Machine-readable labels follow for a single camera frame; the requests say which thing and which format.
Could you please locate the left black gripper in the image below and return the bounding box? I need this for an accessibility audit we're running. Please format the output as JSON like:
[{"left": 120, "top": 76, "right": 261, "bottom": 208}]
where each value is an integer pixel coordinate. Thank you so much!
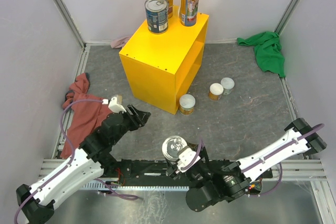
[{"left": 111, "top": 103, "right": 151, "bottom": 145}]

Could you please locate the blue can with pull-tab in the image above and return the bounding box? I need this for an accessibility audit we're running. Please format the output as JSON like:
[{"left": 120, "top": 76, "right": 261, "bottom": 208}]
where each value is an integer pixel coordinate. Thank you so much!
[{"left": 162, "top": 135, "right": 187, "bottom": 162}]

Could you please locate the short orange can white lid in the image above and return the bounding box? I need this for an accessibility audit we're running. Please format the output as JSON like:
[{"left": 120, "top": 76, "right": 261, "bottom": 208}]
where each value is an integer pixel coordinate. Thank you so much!
[{"left": 208, "top": 83, "right": 224, "bottom": 101}]

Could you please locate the short green can clear lid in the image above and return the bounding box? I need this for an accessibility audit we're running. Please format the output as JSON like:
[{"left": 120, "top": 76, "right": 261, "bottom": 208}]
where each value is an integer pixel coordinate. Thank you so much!
[{"left": 221, "top": 77, "right": 235, "bottom": 95}]

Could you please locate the blue can metal pull-tab lid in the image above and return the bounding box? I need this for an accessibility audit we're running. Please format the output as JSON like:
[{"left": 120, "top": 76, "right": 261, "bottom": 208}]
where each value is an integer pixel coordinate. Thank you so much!
[{"left": 144, "top": 0, "right": 169, "bottom": 34}]

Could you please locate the tall mixed-vegetable label can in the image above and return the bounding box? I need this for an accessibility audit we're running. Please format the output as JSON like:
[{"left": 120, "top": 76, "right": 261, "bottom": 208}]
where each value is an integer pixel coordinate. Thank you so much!
[{"left": 179, "top": 0, "right": 199, "bottom": 27}]

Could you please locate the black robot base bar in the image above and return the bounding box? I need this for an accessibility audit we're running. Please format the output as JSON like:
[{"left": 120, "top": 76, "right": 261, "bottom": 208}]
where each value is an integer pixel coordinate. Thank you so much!
[{"left": 102, "top": 159, "right": 238, "bottom": 187}]

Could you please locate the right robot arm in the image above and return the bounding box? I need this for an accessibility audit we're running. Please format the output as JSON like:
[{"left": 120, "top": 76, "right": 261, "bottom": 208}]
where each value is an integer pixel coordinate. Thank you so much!
[{"left": 162, "top": 118, "right": 327, "bottom": 212}]

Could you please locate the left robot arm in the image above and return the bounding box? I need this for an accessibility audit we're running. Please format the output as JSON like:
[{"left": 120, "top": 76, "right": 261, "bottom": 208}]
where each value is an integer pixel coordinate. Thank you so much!
[{"left": 16, "top": 105, "right": 151, "bottom": 223}]

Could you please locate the short can white lid front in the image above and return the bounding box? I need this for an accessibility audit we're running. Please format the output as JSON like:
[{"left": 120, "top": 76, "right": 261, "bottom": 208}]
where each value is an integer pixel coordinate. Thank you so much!
[{"left": 179, "top": 94, "right": 196, "bottom": 115}]

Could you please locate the yellow open shelf cabinet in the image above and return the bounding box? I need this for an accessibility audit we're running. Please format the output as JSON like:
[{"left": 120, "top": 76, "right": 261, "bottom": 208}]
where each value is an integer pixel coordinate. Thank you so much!
[{"left": 119, "top": 6, "right": 209, "bottom": 114}]

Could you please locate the red cloth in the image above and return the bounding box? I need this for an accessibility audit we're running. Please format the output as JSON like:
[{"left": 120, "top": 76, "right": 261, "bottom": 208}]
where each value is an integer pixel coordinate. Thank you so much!
[{"left": 62, "top": 73, "right": 112, "bottom": 148}]

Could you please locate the pink cloth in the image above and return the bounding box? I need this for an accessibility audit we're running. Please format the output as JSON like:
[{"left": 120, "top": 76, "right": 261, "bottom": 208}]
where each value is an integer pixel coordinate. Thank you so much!
[{"left": 110, "top": 36, "right": 131, "bottom": 49}]

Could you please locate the green cloth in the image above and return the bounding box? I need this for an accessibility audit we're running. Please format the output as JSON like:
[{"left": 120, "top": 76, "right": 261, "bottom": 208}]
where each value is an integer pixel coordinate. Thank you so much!
[{"left": 237, "top": 31, "right": 286, "bottom": 78}]

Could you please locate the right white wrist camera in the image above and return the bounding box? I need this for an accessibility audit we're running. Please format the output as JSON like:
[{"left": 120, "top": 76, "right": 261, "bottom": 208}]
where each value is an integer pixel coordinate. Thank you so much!
[{"left": 176, "top": 147, "right": 201, "bottom": 174}]

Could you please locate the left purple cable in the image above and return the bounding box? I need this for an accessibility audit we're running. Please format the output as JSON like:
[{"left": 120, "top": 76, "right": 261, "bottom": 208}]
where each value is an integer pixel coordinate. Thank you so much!
[{"left": 13, "top": 99, "right": 110, "bottom": 224}]

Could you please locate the white slotted cable duct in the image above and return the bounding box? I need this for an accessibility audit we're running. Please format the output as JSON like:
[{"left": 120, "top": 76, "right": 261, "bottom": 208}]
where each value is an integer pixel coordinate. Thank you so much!
[{"left": 80, "top": 180, "right": 189, "bottom": 192}]

